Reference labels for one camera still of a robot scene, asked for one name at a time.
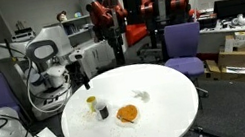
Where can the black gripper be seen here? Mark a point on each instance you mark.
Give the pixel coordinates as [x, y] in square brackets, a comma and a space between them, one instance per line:
[80, 70]

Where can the yellow mug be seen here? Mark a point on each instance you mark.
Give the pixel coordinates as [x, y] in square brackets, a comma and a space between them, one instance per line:
[91, 102]

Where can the small white plate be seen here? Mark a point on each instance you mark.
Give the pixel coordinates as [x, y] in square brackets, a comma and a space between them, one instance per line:
[129, 124]

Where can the white low cabinet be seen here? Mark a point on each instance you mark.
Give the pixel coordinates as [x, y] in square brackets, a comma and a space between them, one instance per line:
[99, 54]

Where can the white mobile robot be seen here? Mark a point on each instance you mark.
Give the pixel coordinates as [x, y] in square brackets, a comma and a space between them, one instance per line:
[50, 103]

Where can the orange lentil heap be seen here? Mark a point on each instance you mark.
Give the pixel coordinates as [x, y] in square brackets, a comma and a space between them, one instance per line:
[128, 111]

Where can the metal spoon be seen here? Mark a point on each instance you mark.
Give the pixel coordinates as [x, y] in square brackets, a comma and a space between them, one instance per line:
[125, 120]

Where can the crumpled white tissue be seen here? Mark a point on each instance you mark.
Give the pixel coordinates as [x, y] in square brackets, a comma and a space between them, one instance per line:
[143, 96]

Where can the white shelf unit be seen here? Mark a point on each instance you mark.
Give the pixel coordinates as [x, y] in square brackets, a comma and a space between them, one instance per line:
[78, 18]

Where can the red sofa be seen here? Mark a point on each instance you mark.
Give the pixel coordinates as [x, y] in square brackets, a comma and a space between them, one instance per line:
[134, 32]

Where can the red Baxter robot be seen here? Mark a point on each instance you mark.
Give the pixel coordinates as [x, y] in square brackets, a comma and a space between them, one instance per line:
[164, 0]
[103, 14]

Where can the mannequin head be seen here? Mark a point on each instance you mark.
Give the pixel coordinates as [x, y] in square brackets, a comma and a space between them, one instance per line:
[61, 16]

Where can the black tripod leg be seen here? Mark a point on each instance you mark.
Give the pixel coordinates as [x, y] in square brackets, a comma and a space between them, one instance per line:
[199, 129]

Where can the small cardboard box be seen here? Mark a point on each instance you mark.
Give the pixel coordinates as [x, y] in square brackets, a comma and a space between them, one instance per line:
[212, 68]

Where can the white desk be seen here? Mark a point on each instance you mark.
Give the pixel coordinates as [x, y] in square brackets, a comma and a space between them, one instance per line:
[212, 40]

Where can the black box on desk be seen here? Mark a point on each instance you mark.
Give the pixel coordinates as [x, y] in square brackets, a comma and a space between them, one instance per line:
[207, 22]

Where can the white and yellow box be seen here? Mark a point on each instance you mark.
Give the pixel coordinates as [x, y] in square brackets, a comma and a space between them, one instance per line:
[229, 43]
[243, 38]

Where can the black wide monitor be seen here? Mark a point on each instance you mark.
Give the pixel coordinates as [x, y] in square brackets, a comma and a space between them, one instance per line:
[233, 7]

